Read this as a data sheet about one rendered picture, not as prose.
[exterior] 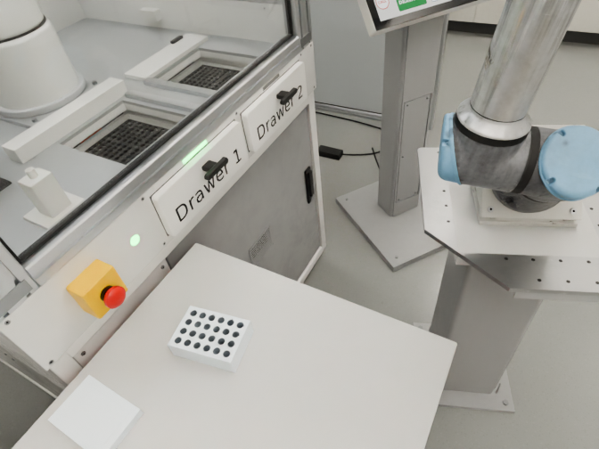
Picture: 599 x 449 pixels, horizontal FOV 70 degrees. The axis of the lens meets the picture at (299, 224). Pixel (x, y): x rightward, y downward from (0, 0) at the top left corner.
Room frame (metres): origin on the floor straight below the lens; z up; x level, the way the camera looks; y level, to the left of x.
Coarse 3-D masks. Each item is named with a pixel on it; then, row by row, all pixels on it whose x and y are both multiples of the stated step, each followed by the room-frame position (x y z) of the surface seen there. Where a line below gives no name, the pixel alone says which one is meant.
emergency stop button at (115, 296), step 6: (114, 288) 0.46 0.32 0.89; (120, 288) 0.47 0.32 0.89; (108, 294) 0.45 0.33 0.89; (114, 294) 0.45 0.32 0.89; (120, 294) 0.46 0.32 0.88; (108, 300) 0.44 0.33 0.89; (114, 300) 0.45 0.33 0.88; (120, 300) 0.45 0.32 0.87; (108, 306) 0.44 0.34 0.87; (114, 306) 0.44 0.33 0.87
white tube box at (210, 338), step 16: (192, 320) 0.44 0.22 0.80; (208, 320) 0.44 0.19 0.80; (224, 320) 0.44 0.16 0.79; (240, 320) 0.43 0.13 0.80; (176, 336) 0.41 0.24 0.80; (192, 336) 0.42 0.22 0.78; (208, 336) 0.40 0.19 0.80; (224, 336) 0.40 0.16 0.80; (240, 336) 0.39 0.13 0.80; (176, 352) 0.39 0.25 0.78; (192, 352) 0.38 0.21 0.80; (208, 352) 0.37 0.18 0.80; (224, 352) 0.37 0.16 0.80; (240, 352) 0.37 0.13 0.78; (224, 368) 0.35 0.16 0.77
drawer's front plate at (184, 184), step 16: (240, 128) 0.87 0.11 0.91; (208, 144) 0.80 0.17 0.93; (224, 144) 0.82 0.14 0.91; (240, 144) 0.86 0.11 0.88; (192, 160) 0.75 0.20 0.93; (240, 160) 0.85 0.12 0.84; (176, 176) 0.70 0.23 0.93; (192, 176) 0.72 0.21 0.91; (224, 176) 0.79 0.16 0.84; (160, 192) 0.65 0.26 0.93; (176, 192) 0.68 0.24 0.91; (192, 192) 0.71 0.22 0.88; (208, 192) 0.74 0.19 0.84; (160, 208) 0.64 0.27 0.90; (176, 224) 0.65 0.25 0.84
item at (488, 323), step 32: (480, 224) 0.60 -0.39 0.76; (448, 256) 0.73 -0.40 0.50; (576, 256) 0.49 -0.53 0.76; (448, 288) 0.66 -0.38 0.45; (480, 288) 0.56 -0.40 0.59; (448, 320) 0.59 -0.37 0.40; (480, 320) 0.55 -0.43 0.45; (512, 320) 0.54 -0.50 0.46; (480, 352) 0.54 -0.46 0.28; (512, 352) 0.53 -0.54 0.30; (448, 384) 0.56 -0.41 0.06; (480, 384) 0.54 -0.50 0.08
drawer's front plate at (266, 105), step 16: (304, 64) 1.14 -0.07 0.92; (288, 80) 1.06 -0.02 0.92; (304, 80) 1.13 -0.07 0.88; (272, 96) 0.99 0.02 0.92; (304, 96) 1.12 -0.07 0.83; (256, 112) 0.93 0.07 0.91; (272, 112) 0.98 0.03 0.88; (288, 112) 1.04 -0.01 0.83; (256, 128) 0.92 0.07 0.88; (272, 128) 0.97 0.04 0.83; (256, 144) 0.91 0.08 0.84
